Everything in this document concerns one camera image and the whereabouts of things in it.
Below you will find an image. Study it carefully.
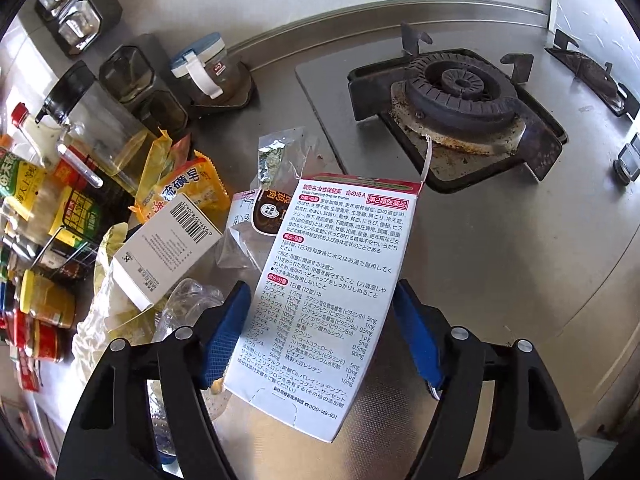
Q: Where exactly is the clear bottle pale sauce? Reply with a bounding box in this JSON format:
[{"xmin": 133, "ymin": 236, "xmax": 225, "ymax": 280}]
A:
[{"xmin": 10, "ymin": 102, "xmax": 63, "ymax": 171}]

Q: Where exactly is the red sauce jar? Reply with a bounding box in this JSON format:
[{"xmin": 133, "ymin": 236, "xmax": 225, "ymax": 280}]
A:
[{"xmin": 15, "ymin": 320, "xmax": 66, "ymax": 363}]

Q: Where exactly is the crushed clear plastic bottle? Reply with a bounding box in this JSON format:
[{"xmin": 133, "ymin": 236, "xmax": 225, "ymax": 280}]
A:
[{"xmin": 145, "ymin": 277, "xmax": 236, "ymax": 466}]

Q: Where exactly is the green seasoning sachet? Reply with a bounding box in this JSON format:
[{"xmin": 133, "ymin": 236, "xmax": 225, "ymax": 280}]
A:
[{"xmin": 256, "ymin": 132, "xmax": 288, "ymax": 196}]

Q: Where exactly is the glass oil dispenser bottle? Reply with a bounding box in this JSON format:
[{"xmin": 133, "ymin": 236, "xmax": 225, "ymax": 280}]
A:
[{"xmin": 35, "ymin": 60, "xmax": 151, "ymax": 196}]

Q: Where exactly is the orange snack packet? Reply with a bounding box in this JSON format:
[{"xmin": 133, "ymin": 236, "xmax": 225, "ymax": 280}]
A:
[{"xmin": 135, "ymin": 157, "xmax": 231, "ymax": 223}]

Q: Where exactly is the black wire basket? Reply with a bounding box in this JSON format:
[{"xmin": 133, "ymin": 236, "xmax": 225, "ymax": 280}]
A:
[{"xmin": 30, "ymin": 227, "xmax": 108, "ymax": 281}]

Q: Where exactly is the yellow label vinegar bottle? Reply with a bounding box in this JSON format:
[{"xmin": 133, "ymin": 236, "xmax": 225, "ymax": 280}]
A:
[{"xmin": 0, "ymin": 135, "xmax": 48, "ymax": 221}]

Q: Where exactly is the grey barcode carton box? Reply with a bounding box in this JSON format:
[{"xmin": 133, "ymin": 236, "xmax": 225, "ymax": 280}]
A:
[{"xmin": 111, "ymin": 192, "xmax": 221, "ymax": 311}]

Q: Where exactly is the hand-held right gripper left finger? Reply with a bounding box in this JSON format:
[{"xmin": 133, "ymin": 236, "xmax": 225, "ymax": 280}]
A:
[{"xmin": 55, "ymin": 280, "xmax": 253, "ymax": 480}]

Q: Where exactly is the white medicine box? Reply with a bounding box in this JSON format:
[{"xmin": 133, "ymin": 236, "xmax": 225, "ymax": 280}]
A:
[{"xmin": 222, "ymin": 174, "xmax": 426, "ymax": 443}]

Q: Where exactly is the brown jar tray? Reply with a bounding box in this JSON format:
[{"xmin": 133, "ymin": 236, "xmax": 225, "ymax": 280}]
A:
[{"xmin": 187, "ymin": 62, "xmax": 256, "ymax": 111}]

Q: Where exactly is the yellow lid sauce jar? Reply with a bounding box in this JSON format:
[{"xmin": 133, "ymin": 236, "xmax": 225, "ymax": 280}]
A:
[{"xmin": 20, "ymin": 270, "xmax": 76, "ymax": 328}]

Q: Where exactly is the dark glass jar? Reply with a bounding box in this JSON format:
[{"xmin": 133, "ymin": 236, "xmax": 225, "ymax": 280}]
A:
[
  {"xmin": 98, "ymin": 45, "xmax": 158, "ymax": 106},
  {"xmin": 137, "ymin": 87, "xmax": 190, "ymax": 133}
]

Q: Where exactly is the yellow thin packet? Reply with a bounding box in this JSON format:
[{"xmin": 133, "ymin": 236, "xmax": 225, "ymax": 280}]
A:
[{"xmin": 135, "ymin": 130, "xmax": 173, "ymax": 201}]

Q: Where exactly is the dark soy sauce bottle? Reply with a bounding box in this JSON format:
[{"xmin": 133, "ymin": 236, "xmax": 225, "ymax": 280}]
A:
[{"xmin": 47, "ymin": 157, "xmax": 118, "ymax": 241}]

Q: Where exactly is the black condiment holder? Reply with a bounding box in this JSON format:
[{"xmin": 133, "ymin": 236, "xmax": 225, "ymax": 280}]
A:
[{"xmin": 34, "ymin": 0, "xmax": 123, "ymax": 58}]

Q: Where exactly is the blue lid glass jar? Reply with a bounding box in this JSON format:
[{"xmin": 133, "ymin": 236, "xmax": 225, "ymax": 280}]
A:
[{"xmin": 169, "ymin": 32, "xmax": 228, "ymax": 101}]

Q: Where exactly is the gas burner head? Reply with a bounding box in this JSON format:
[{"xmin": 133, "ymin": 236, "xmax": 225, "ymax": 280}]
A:
[{"xmin": 405, "ymin": 55, "xmax": 521, "ymax": 126}]

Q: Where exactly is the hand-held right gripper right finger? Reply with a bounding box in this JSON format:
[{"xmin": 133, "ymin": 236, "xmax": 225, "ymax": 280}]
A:
[{"xmin": 392, "ymin": 280, "xmax": 581, "ymax": 480}]

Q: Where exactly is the brown label clear packet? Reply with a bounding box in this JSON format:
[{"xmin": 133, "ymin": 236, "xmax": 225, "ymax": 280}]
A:
[{"xmin": 215, "ymin": 187, "xmax": 301, "ymax": 283}]

